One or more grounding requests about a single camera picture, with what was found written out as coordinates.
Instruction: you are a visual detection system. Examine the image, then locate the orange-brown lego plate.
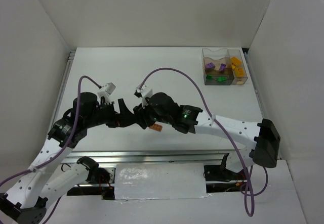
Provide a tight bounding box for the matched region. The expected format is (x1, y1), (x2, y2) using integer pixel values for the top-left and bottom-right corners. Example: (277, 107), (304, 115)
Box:
(149, 123), (163, 132)

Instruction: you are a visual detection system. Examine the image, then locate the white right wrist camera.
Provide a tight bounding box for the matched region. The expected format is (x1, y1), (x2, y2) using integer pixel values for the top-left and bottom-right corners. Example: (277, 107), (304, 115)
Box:
(134, 84), (153, 108)

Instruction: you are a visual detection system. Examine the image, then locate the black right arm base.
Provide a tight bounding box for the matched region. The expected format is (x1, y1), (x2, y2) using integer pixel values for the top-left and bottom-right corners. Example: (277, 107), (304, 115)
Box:
(204, 165), (247, 183)

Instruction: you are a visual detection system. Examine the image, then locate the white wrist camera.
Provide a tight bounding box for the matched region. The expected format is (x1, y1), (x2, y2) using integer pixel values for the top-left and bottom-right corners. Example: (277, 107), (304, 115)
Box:
(97, 82), (116, 104)
(134, 84), (153, 108)

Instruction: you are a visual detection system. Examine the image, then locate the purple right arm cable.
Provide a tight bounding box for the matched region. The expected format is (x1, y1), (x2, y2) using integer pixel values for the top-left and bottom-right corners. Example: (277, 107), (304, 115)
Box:
(138, 68), (269, 217)

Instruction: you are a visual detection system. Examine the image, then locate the yellow rectangular lego brick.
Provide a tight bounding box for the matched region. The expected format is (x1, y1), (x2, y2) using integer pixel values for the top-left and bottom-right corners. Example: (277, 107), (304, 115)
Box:
(230, 57), (241, 67)

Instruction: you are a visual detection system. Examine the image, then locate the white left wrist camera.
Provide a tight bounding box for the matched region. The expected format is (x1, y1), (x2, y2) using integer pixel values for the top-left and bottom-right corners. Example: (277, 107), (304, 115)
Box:
(97, 82), (116, 104)

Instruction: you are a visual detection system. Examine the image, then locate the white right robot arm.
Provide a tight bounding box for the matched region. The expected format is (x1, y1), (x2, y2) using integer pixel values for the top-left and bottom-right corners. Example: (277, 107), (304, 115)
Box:
(134, 91), (280, 172)

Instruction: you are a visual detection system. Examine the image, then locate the yellow butterfly lego brick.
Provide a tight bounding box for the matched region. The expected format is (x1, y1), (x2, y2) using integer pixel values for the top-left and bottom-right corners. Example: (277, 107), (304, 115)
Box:
(234, 67), (245, 77)

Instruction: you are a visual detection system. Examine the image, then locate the white foil cover panel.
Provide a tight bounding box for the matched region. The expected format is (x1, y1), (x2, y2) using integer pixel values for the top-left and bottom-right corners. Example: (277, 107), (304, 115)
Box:
(114, 163), (207, 200)

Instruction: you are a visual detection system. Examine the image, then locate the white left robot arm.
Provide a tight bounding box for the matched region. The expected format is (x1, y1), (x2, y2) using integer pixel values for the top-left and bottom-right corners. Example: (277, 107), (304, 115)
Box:
(1, 92), (136, 223)

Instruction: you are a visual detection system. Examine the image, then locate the clear stepped sorting container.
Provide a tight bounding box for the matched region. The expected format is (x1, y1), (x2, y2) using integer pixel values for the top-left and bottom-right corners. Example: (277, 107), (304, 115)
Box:
(202, 48), (234, 85)

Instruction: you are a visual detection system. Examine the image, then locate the clear narrow sorting bin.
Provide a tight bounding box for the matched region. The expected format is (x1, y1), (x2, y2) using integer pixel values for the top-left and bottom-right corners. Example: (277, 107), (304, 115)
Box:
(228, 50), (248, 85)

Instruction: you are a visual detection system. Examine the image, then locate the green rounded lego brick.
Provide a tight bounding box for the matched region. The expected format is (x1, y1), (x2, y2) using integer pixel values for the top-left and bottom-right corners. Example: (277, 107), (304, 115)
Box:
(216, 76), (227, 82)

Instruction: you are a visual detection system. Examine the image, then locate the purple lego plate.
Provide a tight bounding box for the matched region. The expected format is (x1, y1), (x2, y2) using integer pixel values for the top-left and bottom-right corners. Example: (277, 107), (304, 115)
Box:
(219, 63), (227, 72)

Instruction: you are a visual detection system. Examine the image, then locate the aluminium table edge rail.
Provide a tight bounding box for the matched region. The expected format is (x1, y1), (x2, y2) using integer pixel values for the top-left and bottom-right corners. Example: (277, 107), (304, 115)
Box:
(62, 150), (233, 165)

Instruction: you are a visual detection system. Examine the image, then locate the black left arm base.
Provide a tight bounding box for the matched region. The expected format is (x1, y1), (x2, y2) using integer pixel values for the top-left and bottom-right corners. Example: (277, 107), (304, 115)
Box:
(67, 167), (116, 200)

